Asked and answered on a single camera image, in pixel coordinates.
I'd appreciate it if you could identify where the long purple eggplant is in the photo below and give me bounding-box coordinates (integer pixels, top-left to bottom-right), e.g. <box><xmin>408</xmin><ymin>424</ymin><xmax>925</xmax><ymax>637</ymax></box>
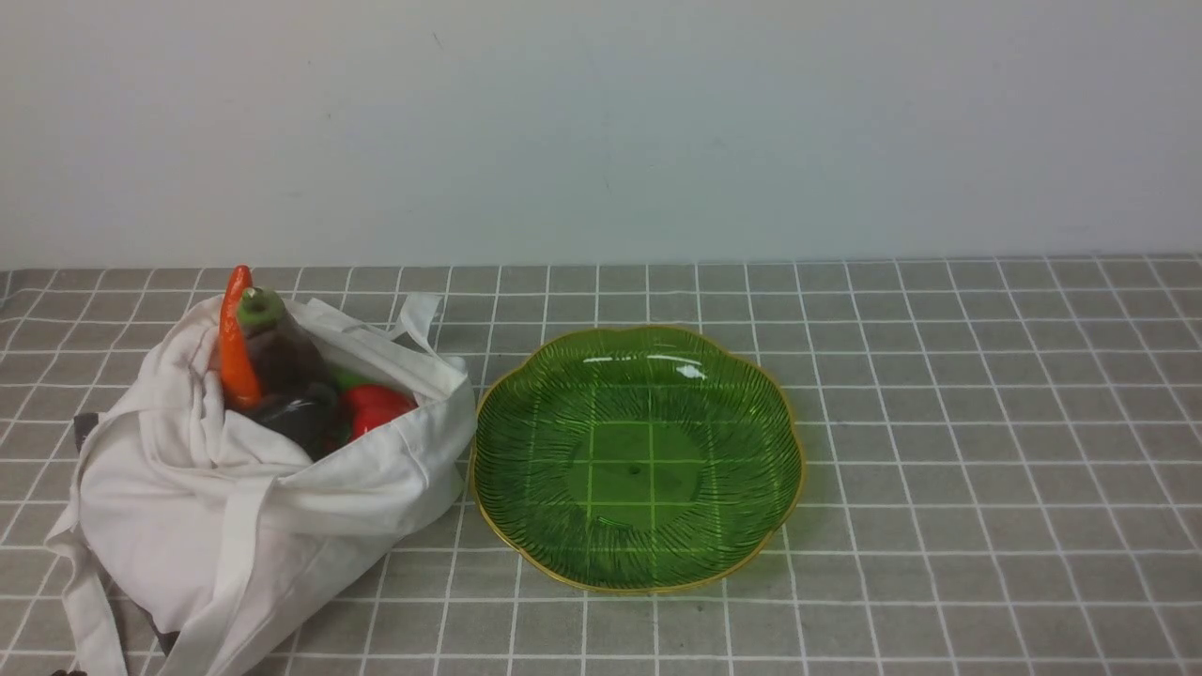
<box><xmin>236</xmin><ymin>286</ymin><xmax>334</xmax><ymax>399</ymax></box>

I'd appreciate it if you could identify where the white cloth tote bag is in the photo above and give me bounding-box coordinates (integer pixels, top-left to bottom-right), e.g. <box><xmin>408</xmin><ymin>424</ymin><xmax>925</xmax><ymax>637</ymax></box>
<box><xmin>44</xmin><ymin>293</ymin><xmax>476</xmax><ymax>675</ymax></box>

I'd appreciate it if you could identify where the green glass plate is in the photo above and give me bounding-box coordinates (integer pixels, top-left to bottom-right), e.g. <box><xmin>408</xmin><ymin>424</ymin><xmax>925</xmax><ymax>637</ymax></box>
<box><xmin>469</xmin><ymin>325</ymin><xmax>808</xmax><ymax>593</ymax></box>

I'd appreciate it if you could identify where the red bell pepper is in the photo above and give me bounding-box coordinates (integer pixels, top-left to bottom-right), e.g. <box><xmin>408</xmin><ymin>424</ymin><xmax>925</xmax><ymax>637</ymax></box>
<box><xmin>343</xmin><ymin>383</ymin><xmax>417</xmax><ymax>441</ymax></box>

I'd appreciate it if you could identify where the green vegetable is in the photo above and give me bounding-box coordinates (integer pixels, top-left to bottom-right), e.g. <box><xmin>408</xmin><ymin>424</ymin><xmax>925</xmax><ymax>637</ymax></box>
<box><xmin>331</xmin><ymin>364</ymin><xmax>374</xmax><ymax>392</ymax></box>

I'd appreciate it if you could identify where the dark purple round eggplant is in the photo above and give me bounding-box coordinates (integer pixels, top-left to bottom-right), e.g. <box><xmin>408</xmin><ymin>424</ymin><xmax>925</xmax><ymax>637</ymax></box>
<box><xmin>249</xmin><ymin>381</ymin><xmax>349</xmax><ymax>462</ymax></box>

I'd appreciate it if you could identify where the orange carrot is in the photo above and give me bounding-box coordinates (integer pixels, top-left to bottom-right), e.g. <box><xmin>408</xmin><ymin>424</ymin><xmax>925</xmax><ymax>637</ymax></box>
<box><xmin>218</xmin><ymin>265</ymin><xmax>262</xmax><ymax>411</ymax></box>

